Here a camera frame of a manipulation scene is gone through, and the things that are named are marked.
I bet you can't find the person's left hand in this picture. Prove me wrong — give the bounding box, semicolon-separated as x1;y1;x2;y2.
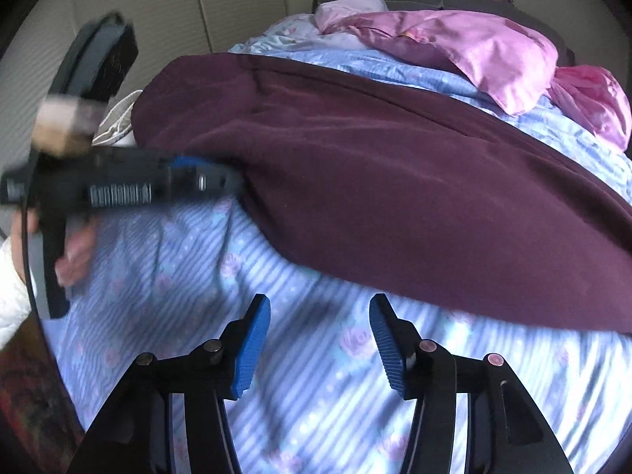
10;209;100;288

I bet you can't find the blue striped floral bed sheet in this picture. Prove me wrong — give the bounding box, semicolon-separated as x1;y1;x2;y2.
39;12;632;474

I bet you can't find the light blue floral cloth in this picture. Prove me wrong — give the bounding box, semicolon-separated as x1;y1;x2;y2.
228;12;356;55

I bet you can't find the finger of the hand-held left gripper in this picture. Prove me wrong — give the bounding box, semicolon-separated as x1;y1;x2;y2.
165;155;244;201

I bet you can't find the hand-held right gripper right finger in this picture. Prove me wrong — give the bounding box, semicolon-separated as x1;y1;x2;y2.
369;293;576;474

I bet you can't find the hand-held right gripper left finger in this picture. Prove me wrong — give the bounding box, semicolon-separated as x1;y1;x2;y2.
66;294;271;474

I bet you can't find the maroon fleece blanket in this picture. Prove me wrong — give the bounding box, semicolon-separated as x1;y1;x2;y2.
131;53;632;335

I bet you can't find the dark red patterned rug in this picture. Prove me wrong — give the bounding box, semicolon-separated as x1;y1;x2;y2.
0;340;85;474

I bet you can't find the pale pink printed pillow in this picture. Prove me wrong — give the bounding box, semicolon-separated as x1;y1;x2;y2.
315;0;389;33

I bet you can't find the person's left forearm white sleeve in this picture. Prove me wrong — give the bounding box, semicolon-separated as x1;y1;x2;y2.
0;236;34;352

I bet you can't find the bright pink crumpled cloth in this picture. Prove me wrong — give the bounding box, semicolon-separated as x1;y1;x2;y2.
547;64;632;155

